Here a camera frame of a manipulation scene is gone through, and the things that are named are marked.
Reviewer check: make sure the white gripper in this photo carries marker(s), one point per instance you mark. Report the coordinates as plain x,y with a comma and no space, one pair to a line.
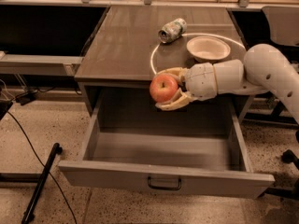
200,80

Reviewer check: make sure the red apple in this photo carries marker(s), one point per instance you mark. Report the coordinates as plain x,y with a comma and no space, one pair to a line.
162,88

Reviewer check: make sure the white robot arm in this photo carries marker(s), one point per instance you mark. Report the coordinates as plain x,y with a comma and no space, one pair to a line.
264,68

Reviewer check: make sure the open grey top drawer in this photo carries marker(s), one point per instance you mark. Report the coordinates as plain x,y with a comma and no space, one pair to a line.
209,158

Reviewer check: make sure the grey cabinet with top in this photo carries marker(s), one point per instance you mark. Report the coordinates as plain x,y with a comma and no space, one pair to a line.
126,53

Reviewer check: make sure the white bowl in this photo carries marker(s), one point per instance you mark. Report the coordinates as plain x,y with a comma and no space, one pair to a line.
208,49

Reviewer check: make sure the crushed green soda can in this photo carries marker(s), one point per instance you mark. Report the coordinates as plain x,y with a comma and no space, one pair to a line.
172,30

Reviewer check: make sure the grey chair back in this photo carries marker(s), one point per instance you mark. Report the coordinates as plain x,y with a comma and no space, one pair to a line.
284,25

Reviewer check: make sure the black stand leg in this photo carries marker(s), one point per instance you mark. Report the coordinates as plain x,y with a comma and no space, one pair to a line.
29,212

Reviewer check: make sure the black drawer handle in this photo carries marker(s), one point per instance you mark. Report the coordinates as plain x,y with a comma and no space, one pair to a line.
164,184

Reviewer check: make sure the grey metal rail left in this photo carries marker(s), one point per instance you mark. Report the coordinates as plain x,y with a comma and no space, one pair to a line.
39,65

